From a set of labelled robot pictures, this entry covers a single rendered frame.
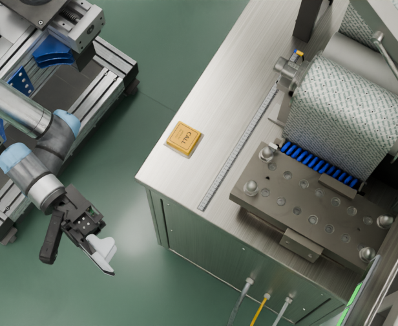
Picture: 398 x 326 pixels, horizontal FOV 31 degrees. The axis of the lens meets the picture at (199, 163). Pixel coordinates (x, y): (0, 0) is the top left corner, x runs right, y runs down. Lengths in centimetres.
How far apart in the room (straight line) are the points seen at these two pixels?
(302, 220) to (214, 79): 50
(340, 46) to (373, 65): 9
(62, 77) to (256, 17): 98
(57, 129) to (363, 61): 73
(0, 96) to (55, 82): 116
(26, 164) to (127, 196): 127
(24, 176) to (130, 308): 125
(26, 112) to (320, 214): 74
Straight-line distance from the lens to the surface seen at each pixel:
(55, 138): 172
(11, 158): 162
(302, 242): 176
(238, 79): 201
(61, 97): 278
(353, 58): 170
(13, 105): 167
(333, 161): 179
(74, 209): 158
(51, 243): 156
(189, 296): 275
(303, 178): 179
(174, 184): 190
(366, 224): 179
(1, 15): 238
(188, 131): 192
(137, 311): 275
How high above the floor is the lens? 272
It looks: 72 degrees down
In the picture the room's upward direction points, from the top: 1 degrees clockwise
